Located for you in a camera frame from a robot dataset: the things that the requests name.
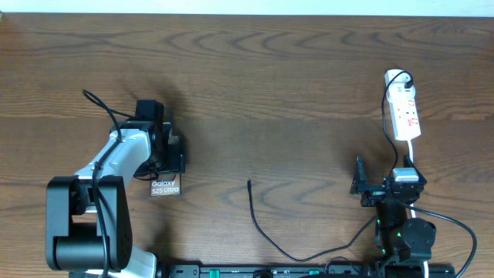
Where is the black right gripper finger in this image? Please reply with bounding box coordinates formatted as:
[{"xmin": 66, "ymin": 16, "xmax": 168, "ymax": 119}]
[
  {"xmin": 403, "ymin": 155, "xmax": 416, "ymax": 169},
  {"xmin": 352, "ymin": 157, "xmax": 367, "ymax": 186}
]

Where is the black charging cable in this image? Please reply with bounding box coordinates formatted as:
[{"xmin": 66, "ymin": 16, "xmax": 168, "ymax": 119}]
[{"xmin": 246, "ymin": 70, "xmax": 414, "ymax": 263}]

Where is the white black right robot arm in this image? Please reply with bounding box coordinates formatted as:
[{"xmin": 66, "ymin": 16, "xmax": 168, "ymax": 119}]
[{"xmin": 350, "ymin": 156, "xmax": 436, "ymax": 266}]

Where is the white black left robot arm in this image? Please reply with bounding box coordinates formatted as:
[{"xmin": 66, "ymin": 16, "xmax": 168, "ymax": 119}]
[{"xmin": 46, "ymin": 120, "xmax": 184, "ymax": 277}]

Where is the white USB charger adapter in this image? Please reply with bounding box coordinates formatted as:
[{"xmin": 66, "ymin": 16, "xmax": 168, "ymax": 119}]
[{"xmin": 394, "ymin": 70, "xmax": 414, "ymax": 89}]

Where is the white power strip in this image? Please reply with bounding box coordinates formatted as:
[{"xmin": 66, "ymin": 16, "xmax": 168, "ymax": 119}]
[{"xmin": 384, "ymin": 69, "xmax": 421, "ymax": 141}]

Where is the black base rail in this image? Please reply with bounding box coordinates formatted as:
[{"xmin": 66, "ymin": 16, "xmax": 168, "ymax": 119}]
[{"xmin": 165, "ymin": 263, "xmax": 456, "ymax": 278}]

